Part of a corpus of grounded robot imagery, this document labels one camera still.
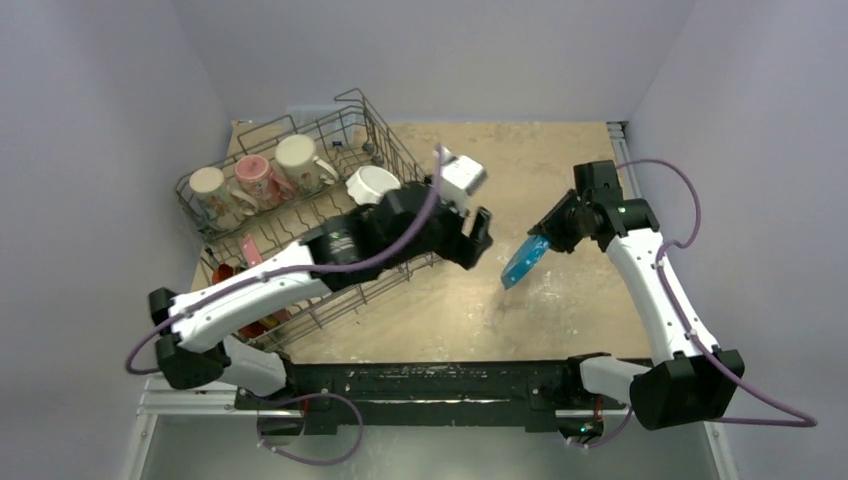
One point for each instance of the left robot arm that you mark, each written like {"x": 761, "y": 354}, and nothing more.
{"x": 196, "y": 345}

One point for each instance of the pink polka dot plate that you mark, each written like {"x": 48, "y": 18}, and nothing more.
{"x": 250, "y": 251}

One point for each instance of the beige mug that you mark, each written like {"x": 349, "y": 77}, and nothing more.
{"x": 223, "y": 207}

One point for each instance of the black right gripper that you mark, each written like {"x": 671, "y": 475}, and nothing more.
{"x": 556, "y": 223}

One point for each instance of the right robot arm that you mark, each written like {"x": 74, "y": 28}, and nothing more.
{"x": 691, "y": 378}

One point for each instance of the grey wire dish rack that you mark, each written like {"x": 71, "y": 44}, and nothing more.
{"x": 375, "y": 144}

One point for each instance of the clear plastic container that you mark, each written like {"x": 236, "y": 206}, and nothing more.
{"x": 332, "y": 126}

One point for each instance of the yellow plate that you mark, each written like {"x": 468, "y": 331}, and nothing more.
{"x": 273, "y": 321}

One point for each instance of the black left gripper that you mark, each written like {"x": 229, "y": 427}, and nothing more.
{"x": 463, "y": 249}

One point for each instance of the blue plate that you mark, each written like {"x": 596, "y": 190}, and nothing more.
{"x": 524, "y": 260}

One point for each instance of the red-orange plate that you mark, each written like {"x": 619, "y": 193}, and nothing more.
{"x": 255, "y": 329}

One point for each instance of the pink patterned mug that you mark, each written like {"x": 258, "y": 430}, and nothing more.
{"x": 257, "y": 177}

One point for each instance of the white bowl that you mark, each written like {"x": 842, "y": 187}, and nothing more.
{"x": 368, "y": 184}

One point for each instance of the white floral mug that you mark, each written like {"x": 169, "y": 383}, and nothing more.
{"x": 297, "y": 158}

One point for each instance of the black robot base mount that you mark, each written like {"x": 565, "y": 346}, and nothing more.
{"x": 538, "y": 396}

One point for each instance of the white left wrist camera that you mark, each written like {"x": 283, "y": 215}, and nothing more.
{"x": 461, "y": 177}

